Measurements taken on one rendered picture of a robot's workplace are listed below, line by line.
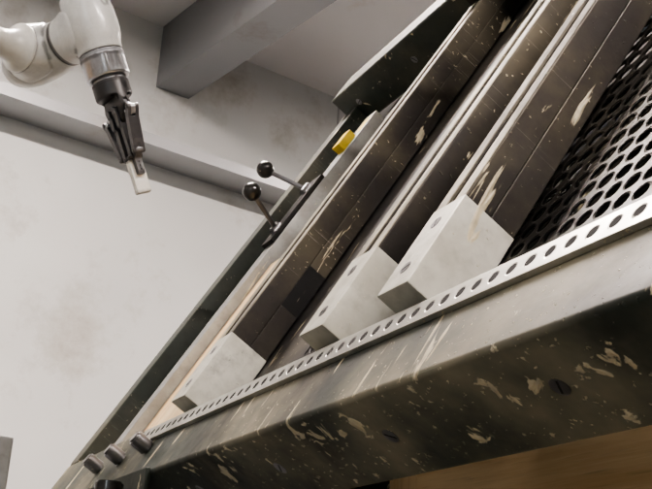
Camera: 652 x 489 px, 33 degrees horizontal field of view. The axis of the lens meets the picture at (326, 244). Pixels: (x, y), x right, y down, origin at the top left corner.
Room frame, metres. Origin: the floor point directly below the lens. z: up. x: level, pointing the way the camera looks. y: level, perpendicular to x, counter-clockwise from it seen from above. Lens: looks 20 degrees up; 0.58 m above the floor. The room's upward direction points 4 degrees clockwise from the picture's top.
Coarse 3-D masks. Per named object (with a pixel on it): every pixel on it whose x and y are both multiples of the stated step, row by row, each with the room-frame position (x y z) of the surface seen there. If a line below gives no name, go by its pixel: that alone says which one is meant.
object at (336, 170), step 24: (360, 144) 2.19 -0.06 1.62; (336, 168) 2.17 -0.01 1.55; (312, 192) 2.15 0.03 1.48; (288, 240) 2.13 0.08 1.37; (264, 264) 2.11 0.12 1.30; (240, 288) 2.09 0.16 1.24; (216, 312) 2.11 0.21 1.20; (192, 360) 2.05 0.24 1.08; (168, 384) 2.03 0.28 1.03; (144, 408) 2.04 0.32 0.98
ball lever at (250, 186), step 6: (246, 186) 2.05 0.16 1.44; (252, 186) 2.05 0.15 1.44; (258, 186) 2.05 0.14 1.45; (246, 192) 2.05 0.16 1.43; (252, 192) 2.05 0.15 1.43; (258, 192) 2.05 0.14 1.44; (246, 198) 2.06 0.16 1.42; (252, 198) 2.06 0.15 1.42; (258, 198) 2.08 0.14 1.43; (258, 204) 2.09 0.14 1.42; (264, 210) 2.10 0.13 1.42; (270, 216) 2.11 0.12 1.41; (270, 222) 2.12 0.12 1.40; (276, 222) 2.14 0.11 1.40; (270, 228) 2.14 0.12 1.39; (276, 228) 2.13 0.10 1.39
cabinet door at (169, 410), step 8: (272, 264) 2.10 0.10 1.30; (256, 288) 2.05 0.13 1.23; (248, 296) 2.07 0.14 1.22; (232, 320) 2.03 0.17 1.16; (224, 328) 2.05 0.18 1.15; (216, 336) 2.06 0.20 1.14; (200, 360) 2.03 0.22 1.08; (192, 368) 2.04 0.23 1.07; (176, 392) 2.01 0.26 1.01; (168, 400) 2.02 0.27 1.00; (160, 408) 2.03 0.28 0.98; (168, 408) 1.97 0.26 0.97; (176, 408) 1.92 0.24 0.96; (160, 416) 1.97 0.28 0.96; (168, 416) 1.93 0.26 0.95; (152, 424) 1.99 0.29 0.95
